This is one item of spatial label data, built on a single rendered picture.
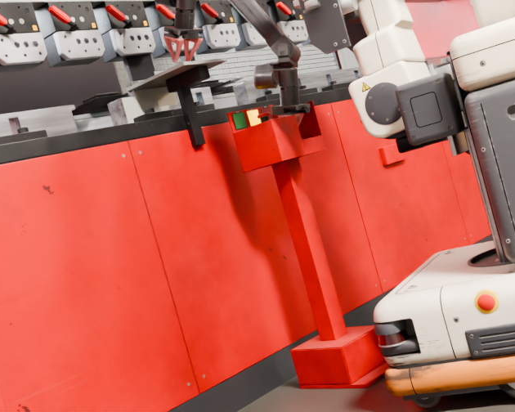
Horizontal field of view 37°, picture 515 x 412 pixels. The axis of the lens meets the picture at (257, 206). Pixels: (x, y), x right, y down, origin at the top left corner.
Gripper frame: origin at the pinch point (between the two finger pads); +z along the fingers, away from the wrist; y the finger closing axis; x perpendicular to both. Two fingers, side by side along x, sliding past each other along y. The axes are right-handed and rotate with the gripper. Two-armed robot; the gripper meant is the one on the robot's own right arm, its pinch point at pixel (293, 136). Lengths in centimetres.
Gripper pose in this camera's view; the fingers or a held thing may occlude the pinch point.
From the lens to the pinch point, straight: 231.4
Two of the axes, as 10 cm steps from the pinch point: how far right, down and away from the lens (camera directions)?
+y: -7.4, -0.6, 6.7
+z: 0.9, 9.8, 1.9
